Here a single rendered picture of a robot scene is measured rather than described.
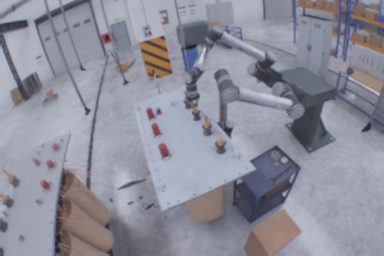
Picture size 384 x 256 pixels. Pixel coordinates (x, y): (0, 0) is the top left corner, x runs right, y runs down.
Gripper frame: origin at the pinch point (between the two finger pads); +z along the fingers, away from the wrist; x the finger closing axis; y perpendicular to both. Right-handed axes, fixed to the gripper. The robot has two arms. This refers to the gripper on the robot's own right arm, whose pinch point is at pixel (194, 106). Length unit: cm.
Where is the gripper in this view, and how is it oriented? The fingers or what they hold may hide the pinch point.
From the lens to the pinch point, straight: 188.4
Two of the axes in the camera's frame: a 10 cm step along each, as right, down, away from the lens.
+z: 1.6, 8.1, 5.7
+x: 8.3, -4.2, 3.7
